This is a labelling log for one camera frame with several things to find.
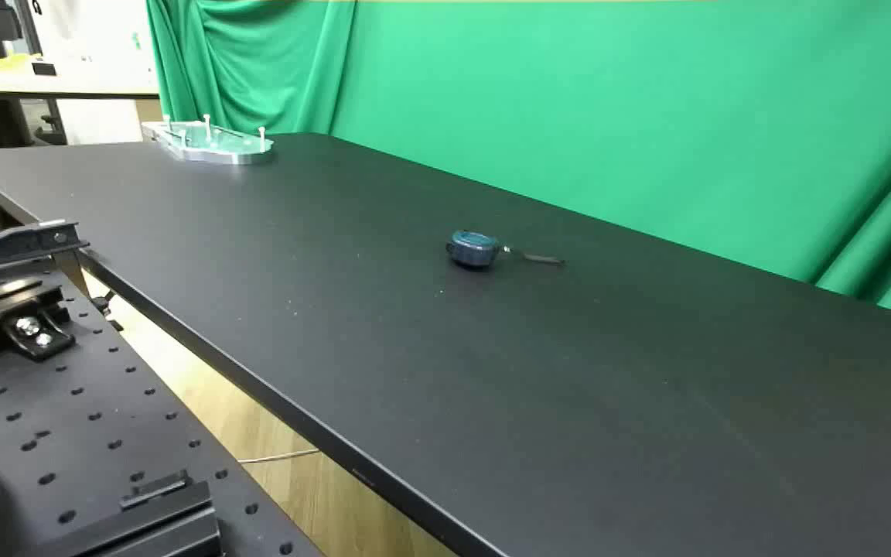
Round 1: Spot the black mount block with screw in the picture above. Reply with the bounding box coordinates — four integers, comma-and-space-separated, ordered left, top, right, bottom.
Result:
0, 300, 79, 363

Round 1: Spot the white cabinet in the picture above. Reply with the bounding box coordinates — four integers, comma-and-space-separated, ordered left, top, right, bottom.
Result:
33, 0, 164, 147

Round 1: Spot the black metal bracket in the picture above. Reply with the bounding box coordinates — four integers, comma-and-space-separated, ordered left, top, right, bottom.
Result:
0, 217, 92, 289

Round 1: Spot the black rail on breadboard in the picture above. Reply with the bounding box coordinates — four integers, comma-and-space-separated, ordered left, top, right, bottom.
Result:
46, 469, 228, 557

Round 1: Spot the green curtain backdrop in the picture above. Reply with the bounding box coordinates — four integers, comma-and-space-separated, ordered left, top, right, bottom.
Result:
144, 0, 891, 331

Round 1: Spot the black perforated breadboard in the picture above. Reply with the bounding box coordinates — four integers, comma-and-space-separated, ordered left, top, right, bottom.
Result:
0, 273, 325, 557

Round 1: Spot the blue measuring tape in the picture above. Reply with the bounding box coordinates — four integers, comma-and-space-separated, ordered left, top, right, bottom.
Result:
442, 227, 570, 273

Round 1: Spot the wooden background desk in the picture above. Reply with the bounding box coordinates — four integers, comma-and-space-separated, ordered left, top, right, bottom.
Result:
0, 52, 164, 105

